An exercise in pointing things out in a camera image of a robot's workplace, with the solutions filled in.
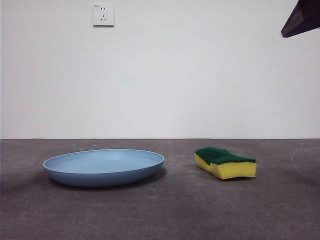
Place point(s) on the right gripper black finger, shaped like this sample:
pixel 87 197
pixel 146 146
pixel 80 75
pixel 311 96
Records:
pixel 303 20

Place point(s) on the yellow sponge with green pad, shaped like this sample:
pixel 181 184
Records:
pixel 235 171

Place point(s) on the blue round plate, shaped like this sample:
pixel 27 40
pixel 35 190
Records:
pixel 100 178

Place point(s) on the white wall socket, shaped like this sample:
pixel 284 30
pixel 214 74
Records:
pixel 103 15

